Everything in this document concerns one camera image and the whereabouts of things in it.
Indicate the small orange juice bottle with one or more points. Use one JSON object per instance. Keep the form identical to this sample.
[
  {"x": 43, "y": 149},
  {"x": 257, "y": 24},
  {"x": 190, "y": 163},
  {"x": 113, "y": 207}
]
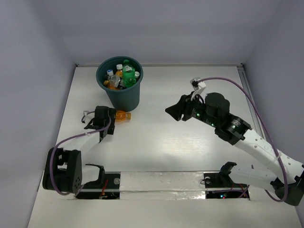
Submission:
[{"x": 106, "y": 83}]

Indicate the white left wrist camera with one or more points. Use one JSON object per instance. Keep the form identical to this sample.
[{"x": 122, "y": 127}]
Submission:
[{"x": 85, "y": 114}]

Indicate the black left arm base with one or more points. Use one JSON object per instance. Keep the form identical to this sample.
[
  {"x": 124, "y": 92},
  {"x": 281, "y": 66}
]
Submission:
[{"x": 106, "y": 186}]

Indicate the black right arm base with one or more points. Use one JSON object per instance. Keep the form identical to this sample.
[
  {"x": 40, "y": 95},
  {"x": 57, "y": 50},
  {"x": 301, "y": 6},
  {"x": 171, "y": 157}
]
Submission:
[{"x": 219, "y": 185}]

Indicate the dark green plastic bin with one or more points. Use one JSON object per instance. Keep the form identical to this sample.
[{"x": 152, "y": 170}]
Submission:
[{"x": 125, "y": 99}]

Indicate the orange label tea bottle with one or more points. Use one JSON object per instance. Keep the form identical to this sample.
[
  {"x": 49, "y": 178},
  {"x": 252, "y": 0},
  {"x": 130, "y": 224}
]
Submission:
[{"x": 137, "y": 75}]

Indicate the large clear plastic bottle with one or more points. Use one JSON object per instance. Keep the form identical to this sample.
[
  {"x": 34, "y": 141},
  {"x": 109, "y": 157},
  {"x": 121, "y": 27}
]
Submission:
[{"x": 109, "y": 73}]

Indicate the small orange patterned bottle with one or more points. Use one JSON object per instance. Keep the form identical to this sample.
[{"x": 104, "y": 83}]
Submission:
[{"x": 122, "y": 116}]

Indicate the clear bottle black label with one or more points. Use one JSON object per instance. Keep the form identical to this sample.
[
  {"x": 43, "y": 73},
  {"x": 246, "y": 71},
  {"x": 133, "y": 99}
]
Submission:
[{"x": 117, "y": 81}]

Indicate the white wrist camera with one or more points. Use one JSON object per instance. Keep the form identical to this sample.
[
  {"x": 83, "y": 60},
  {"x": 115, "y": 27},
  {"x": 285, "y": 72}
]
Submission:
[
  {"x": 85, "y": 114},
  {"x": 198, "y": 86}
]

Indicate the green soda bottle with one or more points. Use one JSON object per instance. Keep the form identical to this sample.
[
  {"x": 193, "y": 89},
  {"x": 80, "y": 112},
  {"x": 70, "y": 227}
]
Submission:
[{"x": 129, "y": 78}]

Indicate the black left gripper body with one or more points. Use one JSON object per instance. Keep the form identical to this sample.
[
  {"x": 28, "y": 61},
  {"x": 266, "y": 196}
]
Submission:
[{"x": 111, "y": 122}]

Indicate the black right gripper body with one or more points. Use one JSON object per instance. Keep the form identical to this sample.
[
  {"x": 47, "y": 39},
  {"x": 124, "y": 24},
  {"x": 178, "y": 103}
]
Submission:
[{"x": 197, "y": 110}]

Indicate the yellow blue label bottle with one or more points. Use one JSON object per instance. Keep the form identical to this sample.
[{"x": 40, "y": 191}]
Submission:
[{"x": 119, "y": 70}]

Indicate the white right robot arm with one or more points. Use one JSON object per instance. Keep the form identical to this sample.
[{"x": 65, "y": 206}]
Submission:
[{"x": 283, "y": 177}]

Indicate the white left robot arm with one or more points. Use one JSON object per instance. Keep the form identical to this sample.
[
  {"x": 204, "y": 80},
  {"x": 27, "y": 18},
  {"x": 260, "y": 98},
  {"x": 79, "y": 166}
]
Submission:
[{"x": 65, "y": 171}]

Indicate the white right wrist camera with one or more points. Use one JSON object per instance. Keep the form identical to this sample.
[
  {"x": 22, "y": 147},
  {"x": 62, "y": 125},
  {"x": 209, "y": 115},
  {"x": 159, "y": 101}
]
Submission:
[{"x": 198, "y": 86}]

